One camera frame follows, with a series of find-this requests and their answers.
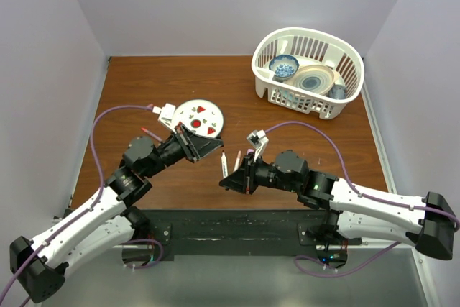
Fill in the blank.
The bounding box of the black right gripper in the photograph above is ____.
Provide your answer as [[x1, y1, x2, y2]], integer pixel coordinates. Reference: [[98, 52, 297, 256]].
[[220, 152, 299, 195]]

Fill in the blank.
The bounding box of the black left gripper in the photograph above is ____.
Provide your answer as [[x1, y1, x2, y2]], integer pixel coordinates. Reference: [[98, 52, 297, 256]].
[[144, 123, 223, 178]]

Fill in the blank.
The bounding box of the white peach-tipped pen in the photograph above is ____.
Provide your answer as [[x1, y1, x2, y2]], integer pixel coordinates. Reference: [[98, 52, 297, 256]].
[[233, 150, 242, 172]]

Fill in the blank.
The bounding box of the white black-tipped marker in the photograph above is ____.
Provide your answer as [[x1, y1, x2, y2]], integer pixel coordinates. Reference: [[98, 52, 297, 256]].
[[221, 151, 229, 178]]

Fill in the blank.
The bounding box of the red pen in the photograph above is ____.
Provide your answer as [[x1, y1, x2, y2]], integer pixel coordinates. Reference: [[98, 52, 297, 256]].
[[141, 127, 162, 142]]

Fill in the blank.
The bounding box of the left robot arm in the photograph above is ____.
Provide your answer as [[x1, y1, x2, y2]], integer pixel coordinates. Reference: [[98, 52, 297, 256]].
[[9, 124, 224, 303]]

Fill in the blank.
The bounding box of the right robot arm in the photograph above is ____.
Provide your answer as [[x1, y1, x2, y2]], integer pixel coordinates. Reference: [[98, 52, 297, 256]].
[[219, 150, 456, 260]]

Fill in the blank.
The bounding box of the watermelon pattern plate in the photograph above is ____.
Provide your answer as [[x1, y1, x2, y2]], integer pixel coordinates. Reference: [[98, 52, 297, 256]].
[[172, 99, 224, 138]]

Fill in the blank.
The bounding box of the blue patterned bowl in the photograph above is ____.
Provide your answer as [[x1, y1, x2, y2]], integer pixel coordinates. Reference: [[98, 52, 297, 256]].
[[269, 55, 299, 82]]

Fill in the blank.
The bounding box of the beige ceramic plate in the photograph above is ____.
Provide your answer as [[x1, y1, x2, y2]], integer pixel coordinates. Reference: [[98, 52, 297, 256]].
[[293, 65, 340, 96]]

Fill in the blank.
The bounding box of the grey blue cup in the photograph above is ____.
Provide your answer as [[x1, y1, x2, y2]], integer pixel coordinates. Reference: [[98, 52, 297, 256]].
[[328, 84, 347, 100]]

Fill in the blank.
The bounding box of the white plastic dish basket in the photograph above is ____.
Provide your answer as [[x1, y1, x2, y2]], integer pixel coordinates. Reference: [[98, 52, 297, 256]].
[[251, 27, 365, 120]]

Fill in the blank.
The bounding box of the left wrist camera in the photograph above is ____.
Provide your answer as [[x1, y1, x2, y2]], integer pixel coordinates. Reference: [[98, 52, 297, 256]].
[[152, 103, 176, 132]]

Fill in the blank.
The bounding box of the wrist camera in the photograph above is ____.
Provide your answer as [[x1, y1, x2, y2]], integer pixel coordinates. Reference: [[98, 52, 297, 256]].
[[152, 103, 176, 132], [247, 130, 269, 162]]

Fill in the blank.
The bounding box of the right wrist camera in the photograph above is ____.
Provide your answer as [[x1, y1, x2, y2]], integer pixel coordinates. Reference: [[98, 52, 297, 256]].
[[247, 130, 269, 162]]

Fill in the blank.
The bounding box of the black mounting base plate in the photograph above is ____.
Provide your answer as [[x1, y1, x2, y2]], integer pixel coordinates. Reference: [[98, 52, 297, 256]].
[[122, 209, 362, 265]]

